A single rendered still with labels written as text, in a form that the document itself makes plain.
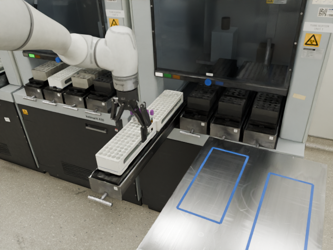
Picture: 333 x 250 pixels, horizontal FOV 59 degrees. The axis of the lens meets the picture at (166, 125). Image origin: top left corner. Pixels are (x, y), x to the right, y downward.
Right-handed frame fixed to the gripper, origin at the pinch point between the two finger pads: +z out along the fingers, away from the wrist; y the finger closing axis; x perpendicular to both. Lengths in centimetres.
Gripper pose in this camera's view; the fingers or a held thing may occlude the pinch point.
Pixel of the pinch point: (132, 133)
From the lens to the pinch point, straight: 118.4
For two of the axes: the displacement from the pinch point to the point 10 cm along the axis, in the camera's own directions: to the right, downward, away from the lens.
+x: 4.1, -5.1, 7.6
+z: 0.4, 8.4, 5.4
